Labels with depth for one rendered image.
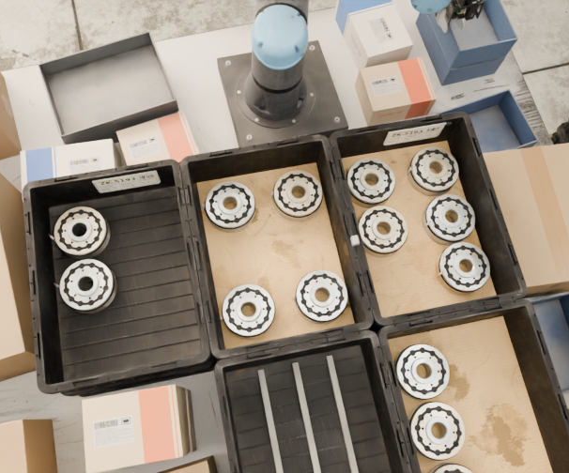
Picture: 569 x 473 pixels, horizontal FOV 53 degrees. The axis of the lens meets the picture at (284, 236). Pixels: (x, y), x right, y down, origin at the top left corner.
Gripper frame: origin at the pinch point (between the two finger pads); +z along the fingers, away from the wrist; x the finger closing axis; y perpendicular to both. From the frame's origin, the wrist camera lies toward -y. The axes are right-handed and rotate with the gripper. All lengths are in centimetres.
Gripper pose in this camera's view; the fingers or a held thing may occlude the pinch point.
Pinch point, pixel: (443, 20)
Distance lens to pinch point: 150.8
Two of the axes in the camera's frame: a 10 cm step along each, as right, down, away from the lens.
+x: 9.7, -2.4, 0.3
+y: 2.4, 9.3, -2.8
